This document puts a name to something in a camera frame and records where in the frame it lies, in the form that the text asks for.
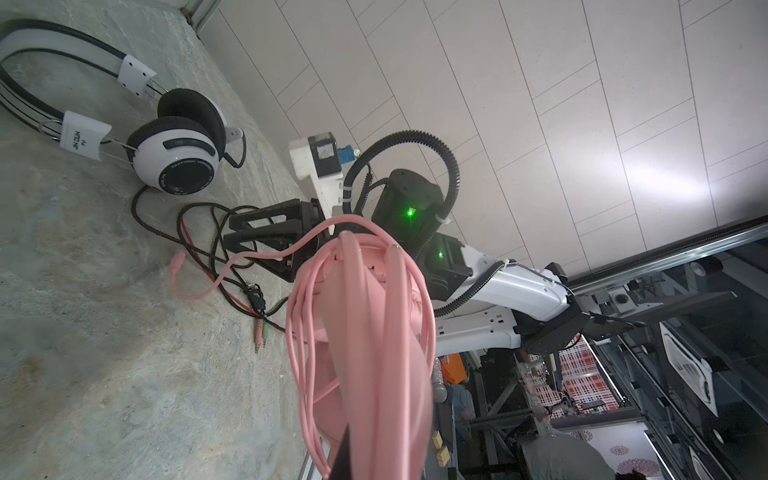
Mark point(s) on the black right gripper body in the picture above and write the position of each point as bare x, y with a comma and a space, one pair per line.
278, 227

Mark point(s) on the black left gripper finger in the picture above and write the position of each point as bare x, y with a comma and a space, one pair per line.
343, 465

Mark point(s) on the white black headphones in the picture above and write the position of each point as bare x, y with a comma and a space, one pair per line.
178, 152

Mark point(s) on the pink headphones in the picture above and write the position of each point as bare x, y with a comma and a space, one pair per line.
380, 345

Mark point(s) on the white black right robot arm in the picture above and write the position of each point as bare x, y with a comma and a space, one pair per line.
486, 302

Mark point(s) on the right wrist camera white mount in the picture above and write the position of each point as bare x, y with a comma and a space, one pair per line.
317, 163

